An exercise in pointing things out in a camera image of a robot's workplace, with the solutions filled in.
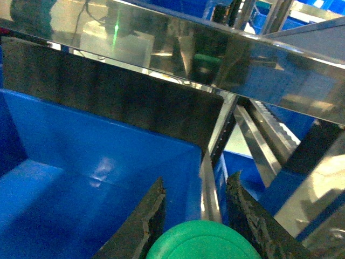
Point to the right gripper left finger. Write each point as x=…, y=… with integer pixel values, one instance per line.
x=141, y=229

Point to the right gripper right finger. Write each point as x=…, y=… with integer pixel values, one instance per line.
x=248, y=217

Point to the green mushroom push button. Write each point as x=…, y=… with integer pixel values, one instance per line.
x=202, y=239

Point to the blue sorting bin on shelf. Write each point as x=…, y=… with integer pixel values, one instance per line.
x=70, y=179

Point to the black back panel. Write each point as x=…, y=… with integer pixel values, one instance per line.
x=127, y=96

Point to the stainless steel shelf rail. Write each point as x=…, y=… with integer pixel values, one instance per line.
x=184, y=46

